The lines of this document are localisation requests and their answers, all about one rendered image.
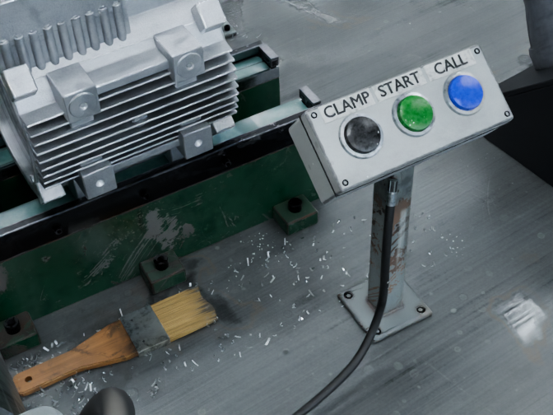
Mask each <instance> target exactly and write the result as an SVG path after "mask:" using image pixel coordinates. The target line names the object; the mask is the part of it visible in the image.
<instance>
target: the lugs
mask: <svg viewBox="0 0 553 415"><path fill-rule="evenodd" d="M191 13H192V14H193V18H194V20H195V21H196V24H197V27H198V29H199V32H200V34H204V33H207V32H209V31H212V30H215V29H218V28H220V27H222V26H223V25H224V24H225V23H226V18H225V15H224V12H223V11H222V8H221V5H220V3H219V1H218V0H204V1H201V2H197V3H196V4H195V5H194V6H193V7H192V8H191ZM1 78H2V82H3V84H4V86H5V88H6V90H7V94H8V95H9V97H10V99H11V102H17V101H19V100H23V99H25V98H28V97H30V96H34V95H35V94H36V92H37V91H38V87H37V85H36V83H35V79H34V78H33V76H32V74H31V71H30V69H29V66H28V64H27V63H23V64H21V65H18V66H15V67H13V68H9V69H7V70H4V71H2V75H1ZM234 126H235V121H234V120H233V118H232V115H231V116H229V117H227V118H224V119H221V120H219V121H216V122H215V123H212V124H211V134H212V136H214V135H217V134H218V133H222V132H224V131H226V130H228V129H230V128H233V127H234ZM34 189H35V192H36V194H37V196H38V199H39V201H40V203H41V204H42V205H44V204H46V203H50V202H52V201H54V200H56V199H59V198H61V197H63V196H64V195H65V194H66V192H65V190H64V188H63V185H62V184H59V185H57V186H54V187H52V188H50V189H46V190H45V189H44V187H43V186H42V185H41V183H38V184H37V183H36V184H35V187H34Z"/></svg>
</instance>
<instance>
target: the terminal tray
mask: <svg viewBox="0 0 553 415"><path fill-rule="evenodd" d="M127 6H128V4H127V0H0V75H2V71H4V70H7V69H9V68H13V67H15V66H18V65H21V64H23V63H27V64H28V66H29V69H30V71H31V72H32V68H34V67H37V68H38V69H39V70H44V69H45V68H46V63H48V62H51V63H52V64H53V65H58V64H59V59H60V58H62V57H64V58H65V59H67V60H72V59H73V54H74V53H76V52H78V53H79V54H80V55H86V49H88V48H90V47H92V48H93V50H95V51H98V50H99V49H100V44H102V43H106V44H107V45H108V46H111V45H113V43H114V39H116V38H118V39H119V40H121V41H125V40H126V39H127V36H126V35H127V34H130V33H131V28H130V24H129V19H128V9H127Z"/></svg>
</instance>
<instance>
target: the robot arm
mask: <svg viewBox="0 0 553 415"><path fill-rule="evenodd" d="M523 2H524V5H525V11H526V19H527V32H528V37H529V42H530V45H531V47H530V48H529V49H528V51H529V55H530V58H531V60H532V63H533V65H534V68H535V69H536V70H542V69H547V68H552V67H553V0H523Z"/></svg>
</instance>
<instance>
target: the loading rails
mask: <svg viewBox="0 0 553 415"><path fill-rule="evenodd" d="M230 54H231V56H232V57H233V58H234V59H235V60H234V62H232V63H233V64H234V66H235V67H236V71H234V73H235V75H236V76H237V77H238V79H237V80H235V81H236V83H237V84H238V85H239V87H237V88H235V89H236V90H237V91H238V92H239V94H238V95H237V98H238V99H239V101H238V102H236V104H237V105H238V107H239V108H236V110H237V114H233V115H232V118H233V120H234V121H235V126H234V127H233V128H230V129H228V130H226V131H224V132H222V133H218V134H217V135H214V136H212V141H213V149H211V150H209V151H207V152H204V153H202V154H199V155H197V156H194V157H191V158H189V159H187V160H186V159H185V158H184V157H182V158H180V159H178V160H176V161H172V162H170V161H169V160H168V159H167V158H166V156H165V155H164V154H163V155H160V156H157V157H155V158H152V159H150V160H148V161H144V162H142V163H141V164H138V165H136V166H133V167H130V168H128V169H126V170H122V171H120V172H118V173H116V174H115V179H116V183H117V188H116V189H114V190H111V191H109V192H107V193H105V194H101V195H100V196H97V197H95V198H92V199H89V200H88V199H87V198H86V196H83V197H80V198H77V199H76V198H75V197H74V195H73V194H72V192H71V190H70V189H69V188H68V186H67V185H65V186H63V188H64V190H65V192H66V194H65V195H64V196H63V197H61V198H59V199H56V200H54V201H52V202H50V203H46V204H44V205H42V204H41V203H40V201H39V199H38V197H37V196H36V194H35V193H34V191H33V189H31V188H30V186H29V185H28V183H27V181H26V180H25V178H24V175H23V174H22V173H21V171H20V170H19V168H18V166H17V165H16V162H15V161H14V159H13V158H12V155H11V153H10V152H9V150H8V148H7V145H6V143H5V142H4V140H3V138H2V135H1V134H0V353H1V354H2V358H3V359H8V358H10V357H13V356H15V355H17V354H19V353H22V352H24V351H26V350H29V349H31V348H33V347H36V346H38V345H40V344H41V339H40V335H39V332H38V330H37V328H36V327H35V324H34V322H33V320H36V319H38V318H41V317H43V316H45V315H48V314H50V313H53V312H54V311H56V310H60V309H62V308H64V307H66V306H68V305H71V304H73V303H76V302H78V301H81V300H83V299H86V298H87V297H89V296H93V295H94V294H97V293H99V292H101V291H104V290H106V289H109V288H111V287H114V286H116V285H118V284H120V283H122V282H126V281H127V280H129V279H132V278H134V277H137V276H139V275H142V278H143V279H144V281H145V283H146V284H147V286H148V287H149V289H150V290H151V292H152V293H153V294H156V293H159V292H161V291H164V290H166V289H168V288H170V287H173V286H175V285H178V284H180V283H181V282H185V281H186V280H187V276H186V270H185V267H184V266H183V265H182V263H181V262H180V260H179V258H181V257H184V256H185V255H188V254H191V253H193V252H195V251H197V250H200V249H202V248H205V247H207V246H209V245H212V244H214V243H216V242H218V241H220V240H224V239H225V238H228V237H230V236H232V235H235V234H237V233H240V232H241V231H245V230H247V229H249V228H251V227H253V226H256V225H258V224H260V223H263V222H265V221H268V220H270V219H272V218H274V219H275V220H276V222H277V223H278V224H279V226H280V227H281V229H282V230H283V231H284V232H285V233H286V234H287V235H292V234H294V233H296V232H298V231H302V230H303V229H305V228H307V227H310V226H312V225H315V224H317V223H318V211H317V209H316V208H315V207H314V206H313V204H312V203H311V202H313V201H314V200H316V199H319V196H318V194H317V192H316V189H315V187H314V185H313V183H312V181H311V179H310V177H309V174H308V172H307V170H306V168H305V166H304V163H303V161H302V160H301V157H300V154H299V153H298V151H297V149H296V146H295V144H294V142H293V140H292V138H291V135H290V133H289V127H290V126H291V125H292V124H293V123H294V122H295V121H296V120H297V119H298V118H299V116H298V115H300V114H303V113H304V112H305V111H307V110H311V109H312V108H315V107H318V106H320V105H323V103H322V104H321V100H320V99H319V98H318V97H317V96H316V95H315V94H314V93H313V92H312V91H311V90H310V89H309V88H308V87H307V86H304V87H301V88H300V89H299V90H300V99H299V98H298V99H295V100H292V101H289V102H287V103H285V104H283V105H281V102H280V80H279V76H280V74H279V66H278V65H279V57H278V56H277V55H276V54H275V53H274V52H273V51H272V49H271V48H270V47H269V46H268V45H267V44H264V43H263V42H262V41H261V40H258V41H255V42H253V43H251V44H246V45H244V46H241V47H239V48H237V49H232V52H230Z"/></svg>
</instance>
